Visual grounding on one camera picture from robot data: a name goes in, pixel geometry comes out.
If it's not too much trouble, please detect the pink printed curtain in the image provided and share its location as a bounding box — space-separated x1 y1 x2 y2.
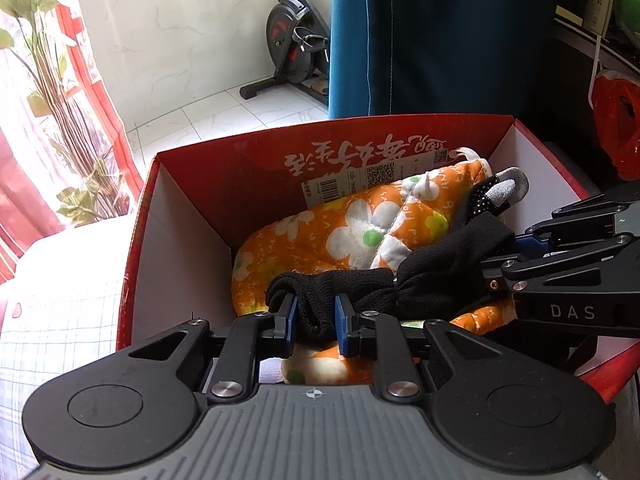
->
0 0 146 286

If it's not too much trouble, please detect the red plastic bag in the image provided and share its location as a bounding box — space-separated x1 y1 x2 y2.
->
590 71 640 181

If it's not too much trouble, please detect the orange floral oven mitt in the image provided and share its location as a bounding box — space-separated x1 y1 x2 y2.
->
282 305 521 386
231 146 493 317

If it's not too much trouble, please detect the black exercise bike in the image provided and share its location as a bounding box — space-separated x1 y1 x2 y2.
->
239 0 333 106

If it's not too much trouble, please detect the grey dotted glove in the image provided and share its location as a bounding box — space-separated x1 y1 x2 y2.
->
452 166 529 231

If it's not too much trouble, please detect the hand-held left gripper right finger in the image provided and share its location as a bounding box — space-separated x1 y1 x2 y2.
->
333 293 506 403

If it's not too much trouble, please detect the black knit glove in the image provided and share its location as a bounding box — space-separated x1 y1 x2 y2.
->
266 212 516 343

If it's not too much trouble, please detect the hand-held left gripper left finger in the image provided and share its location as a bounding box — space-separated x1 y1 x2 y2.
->
127 292 300 405

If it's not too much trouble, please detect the yellow notepad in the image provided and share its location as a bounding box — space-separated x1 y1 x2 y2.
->
554 4 585 27

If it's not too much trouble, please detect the blue curtain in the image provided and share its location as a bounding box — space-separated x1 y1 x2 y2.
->
327 0 563 121

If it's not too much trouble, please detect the red cardboard box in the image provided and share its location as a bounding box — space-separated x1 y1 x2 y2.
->
116 114 640 406

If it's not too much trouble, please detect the white wire rack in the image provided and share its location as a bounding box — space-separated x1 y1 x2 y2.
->
590 34 607 111

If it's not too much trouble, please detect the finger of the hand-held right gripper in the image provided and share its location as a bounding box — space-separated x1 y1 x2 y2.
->
525 180 640 251
481 233 640 294

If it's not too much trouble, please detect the green plush toy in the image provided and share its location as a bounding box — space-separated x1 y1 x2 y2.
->
612 0 640 46

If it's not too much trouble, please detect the dark desk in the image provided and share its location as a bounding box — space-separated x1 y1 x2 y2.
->
552 15 640 81

